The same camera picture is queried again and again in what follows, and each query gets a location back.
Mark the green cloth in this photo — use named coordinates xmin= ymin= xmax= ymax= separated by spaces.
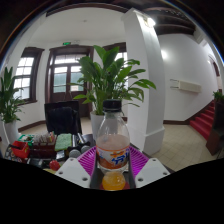
xmin=54 ymin=133 xmax=74 ymax=153

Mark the white wall unit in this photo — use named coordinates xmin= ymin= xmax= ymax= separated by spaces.
xmin=169 ymin=78 xmax=203 ymax=94

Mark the dark wood framed window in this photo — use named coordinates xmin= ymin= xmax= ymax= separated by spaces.
xmin=13 ymin=46 xmax=45 ymax=105
xmin=103 ymin=42 xmax=129 ymax=64

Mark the red carpeted staircase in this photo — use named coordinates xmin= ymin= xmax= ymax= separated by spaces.
xmin=189 ymin=99 xmax=218 ymax=141

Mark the leafy plant in white pot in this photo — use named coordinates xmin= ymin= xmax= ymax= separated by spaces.
xmin=71 ymin=44 xmax=157 ymax=143
xmin=0 ymin=66 xmax=26 ymax=144

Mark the green and white box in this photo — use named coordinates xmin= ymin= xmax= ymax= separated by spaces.
xmin=17 ymin=133 xmax=34 ymax=143

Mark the small red ball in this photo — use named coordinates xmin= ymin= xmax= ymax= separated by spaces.
xmin=48 ymin=159 xmax=61 ymax=172

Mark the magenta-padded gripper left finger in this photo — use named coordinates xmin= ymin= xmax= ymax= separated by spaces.
xmin=54 ymin=146 xmax=99 ymax=190

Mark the flat black device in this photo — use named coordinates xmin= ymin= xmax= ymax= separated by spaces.
xmin=26 ymin=156 xmax=46 ymax=168

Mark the black chair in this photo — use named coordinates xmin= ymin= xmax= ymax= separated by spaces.
xmin=44 ymin=100 xmax=83 ymax=136

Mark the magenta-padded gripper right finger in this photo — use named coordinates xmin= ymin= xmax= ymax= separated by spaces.
xmin=128 ymin=146 xmax=172 ymax=189

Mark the black grey dumbbell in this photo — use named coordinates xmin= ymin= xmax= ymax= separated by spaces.
xmin=68 ymin=139 xmax=92 ymax=160

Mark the dark wooden double door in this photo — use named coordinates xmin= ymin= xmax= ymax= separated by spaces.
xmin=44 ymin=45 xmax=95 ymax=118

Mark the red plastic box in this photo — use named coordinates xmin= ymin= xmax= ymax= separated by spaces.
xmin=10 ymin=140 xmax=31 ymax=159

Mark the clear bottle with orange drink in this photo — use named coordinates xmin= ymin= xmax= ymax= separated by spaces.
xmin=95 ymin=98 xmax=132 ymax=192

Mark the small green plant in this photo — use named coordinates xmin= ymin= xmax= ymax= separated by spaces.
xmin=212 ymin=89 xmax=224 ymax=104

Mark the dark wooden cabinet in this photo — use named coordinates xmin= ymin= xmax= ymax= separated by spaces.
xmin=205 ymin=99 xmax=224 ymax=157

